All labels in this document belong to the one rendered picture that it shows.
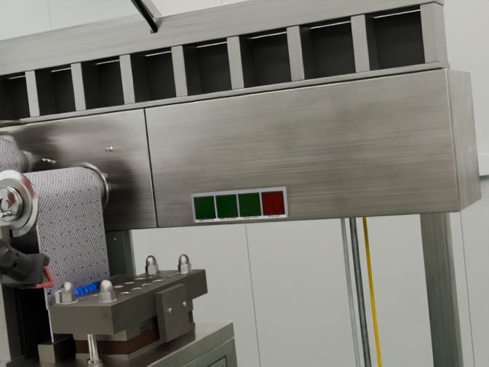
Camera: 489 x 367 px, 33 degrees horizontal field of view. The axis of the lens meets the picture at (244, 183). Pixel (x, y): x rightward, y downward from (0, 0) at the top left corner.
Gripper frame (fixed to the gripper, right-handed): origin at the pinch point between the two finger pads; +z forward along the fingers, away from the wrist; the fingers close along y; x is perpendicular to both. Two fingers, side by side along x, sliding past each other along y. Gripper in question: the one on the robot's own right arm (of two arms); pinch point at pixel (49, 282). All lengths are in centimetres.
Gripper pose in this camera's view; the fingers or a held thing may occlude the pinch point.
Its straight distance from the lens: 187.3
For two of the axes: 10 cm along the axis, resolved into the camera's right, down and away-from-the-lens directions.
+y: 8.9, -0.8, -4.5
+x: 1.3, -9.0, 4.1
